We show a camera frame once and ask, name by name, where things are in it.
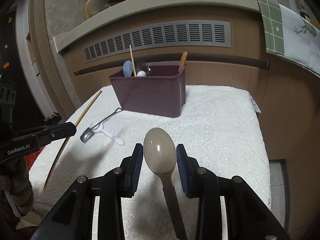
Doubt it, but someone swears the grey spoon black handle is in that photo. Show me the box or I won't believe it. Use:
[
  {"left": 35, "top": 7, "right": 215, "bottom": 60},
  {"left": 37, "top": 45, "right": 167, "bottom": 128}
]
[{"left": 143, "top": 127, "right": 188, "bottom": 239}]

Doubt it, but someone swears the white plastic spoon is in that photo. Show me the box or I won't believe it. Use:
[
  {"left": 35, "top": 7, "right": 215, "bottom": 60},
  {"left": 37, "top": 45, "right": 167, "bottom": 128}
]
[{"left": 90, "top": 122, "right": 125, "bottom": 145}]

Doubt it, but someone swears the blue plastic spoon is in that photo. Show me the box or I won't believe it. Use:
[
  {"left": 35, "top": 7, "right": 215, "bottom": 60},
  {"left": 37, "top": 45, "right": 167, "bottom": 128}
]
[{"left": 122, "top": 60, "right": 133, "bottom": 77}]

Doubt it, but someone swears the white ball-handle metal spoon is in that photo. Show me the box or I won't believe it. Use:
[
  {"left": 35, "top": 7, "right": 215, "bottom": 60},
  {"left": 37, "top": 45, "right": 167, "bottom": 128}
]
[{"left": 136, "top": 70, "right": 146, "bottom": 77}]

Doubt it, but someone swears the dark metal spoon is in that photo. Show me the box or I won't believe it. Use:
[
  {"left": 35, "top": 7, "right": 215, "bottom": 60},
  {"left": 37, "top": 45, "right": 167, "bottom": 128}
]
[{"left": 136, "top": 59, "right": 152, "bottom": 76}]

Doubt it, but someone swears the long wooden chopstick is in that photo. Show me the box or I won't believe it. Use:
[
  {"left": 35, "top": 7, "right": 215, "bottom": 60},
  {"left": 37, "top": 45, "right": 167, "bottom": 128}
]
[{"left": 129, "top": 44, "right": 137, "bottom": 77}]

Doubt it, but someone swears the light wooden spoon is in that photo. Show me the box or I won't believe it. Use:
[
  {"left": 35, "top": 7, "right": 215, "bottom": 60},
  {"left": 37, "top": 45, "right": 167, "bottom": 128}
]
[{"left": 178, "top": 51, "right": 188, "bottom": 73}]

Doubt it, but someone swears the white textured table cloth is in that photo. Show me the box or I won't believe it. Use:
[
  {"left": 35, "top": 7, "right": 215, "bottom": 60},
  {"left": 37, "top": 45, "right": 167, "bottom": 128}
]
[{"left": 28, "top": 84, "right": 272, "bottom": 240}]

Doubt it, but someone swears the dark purple utensil bin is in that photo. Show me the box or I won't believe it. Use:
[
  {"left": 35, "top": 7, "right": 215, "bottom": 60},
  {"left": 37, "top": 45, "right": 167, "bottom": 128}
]
[{"left": 109, "top": 62, "right": 186, "bottom": 118}]

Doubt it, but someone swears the grey ventilation grille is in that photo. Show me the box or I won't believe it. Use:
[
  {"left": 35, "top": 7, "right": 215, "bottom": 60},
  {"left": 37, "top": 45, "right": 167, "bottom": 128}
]
[{"left": 82, "top": 20, "right": 231, "bottom": 63}]

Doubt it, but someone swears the green white deer towel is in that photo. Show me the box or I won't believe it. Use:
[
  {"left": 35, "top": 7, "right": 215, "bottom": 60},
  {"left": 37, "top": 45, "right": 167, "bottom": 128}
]
[{"left": 257, "top": 0, "right": 319, "bottom": 76}]

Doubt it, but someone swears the beige stone countertop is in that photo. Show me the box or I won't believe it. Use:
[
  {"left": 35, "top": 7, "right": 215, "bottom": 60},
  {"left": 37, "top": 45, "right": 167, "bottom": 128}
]
[{"left": 54, "top": 0, "right": 260, "bottom": 53}]

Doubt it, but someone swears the steel spoon wire loop handle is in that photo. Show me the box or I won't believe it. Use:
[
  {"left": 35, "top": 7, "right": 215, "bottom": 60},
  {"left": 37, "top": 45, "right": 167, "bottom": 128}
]
[{"left": 80, "top": 107, "right": 125, "bottom": 145}]

